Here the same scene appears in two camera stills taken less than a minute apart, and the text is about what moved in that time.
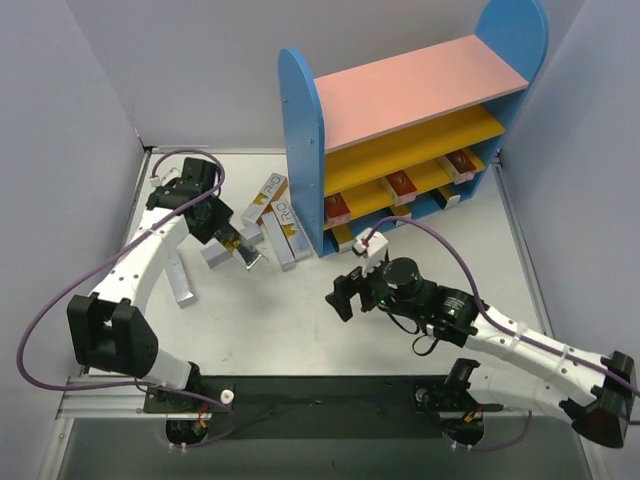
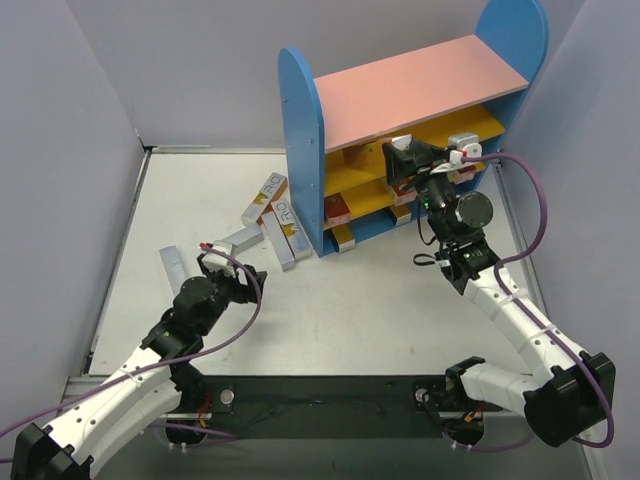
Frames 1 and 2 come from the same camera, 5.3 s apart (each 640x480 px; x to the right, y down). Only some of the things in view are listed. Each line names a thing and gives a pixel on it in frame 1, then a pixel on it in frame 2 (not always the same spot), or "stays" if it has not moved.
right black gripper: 358,288 to 420,167
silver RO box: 249,256 to 402,142
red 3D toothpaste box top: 336,211 stays
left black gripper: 220,235 to 240,289
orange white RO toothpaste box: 275,186 stays
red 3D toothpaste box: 460,167 stays
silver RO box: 294,230 stays
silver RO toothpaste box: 401,223 stays
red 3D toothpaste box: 401,187 stays
